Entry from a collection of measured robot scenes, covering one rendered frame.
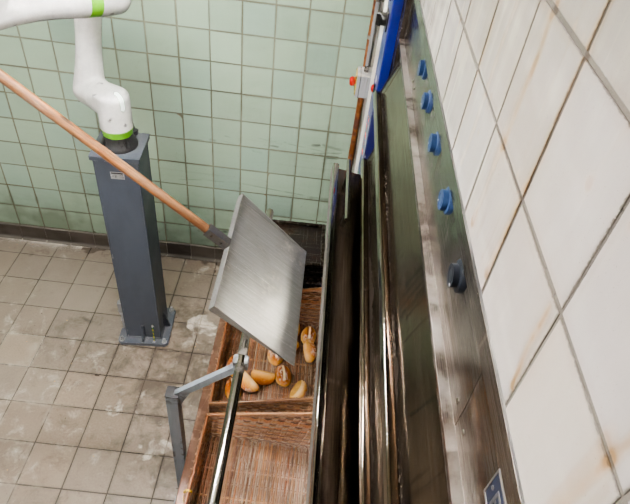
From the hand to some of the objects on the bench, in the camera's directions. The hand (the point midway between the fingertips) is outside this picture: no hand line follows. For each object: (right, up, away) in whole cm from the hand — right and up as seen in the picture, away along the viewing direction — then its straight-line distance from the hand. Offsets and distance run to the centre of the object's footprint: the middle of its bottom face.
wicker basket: (+79, -150, +53) cm, 177 cm away
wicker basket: (+83, -110, +97) cm, 168 cm away
